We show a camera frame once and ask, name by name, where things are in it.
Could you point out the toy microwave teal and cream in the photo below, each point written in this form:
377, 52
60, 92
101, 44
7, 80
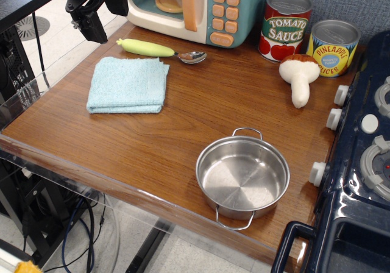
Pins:
222, 23

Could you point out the orange toy plate in microwave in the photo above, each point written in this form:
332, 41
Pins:
170, 6

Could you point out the pineapple slices can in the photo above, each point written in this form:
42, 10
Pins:
333, 44

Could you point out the light blue folded towel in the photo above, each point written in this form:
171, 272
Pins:
128, 86

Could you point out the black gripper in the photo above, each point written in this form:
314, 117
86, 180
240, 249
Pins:
86, 20

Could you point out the silver metal pot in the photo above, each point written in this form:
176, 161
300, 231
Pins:
242, 178

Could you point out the dark blue toy stove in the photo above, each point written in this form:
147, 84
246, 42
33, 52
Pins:
350, 232

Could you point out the plush mushroom toy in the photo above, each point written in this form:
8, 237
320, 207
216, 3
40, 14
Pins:
299, 70

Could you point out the tomato sauce can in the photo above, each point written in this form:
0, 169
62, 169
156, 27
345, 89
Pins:
283, 28

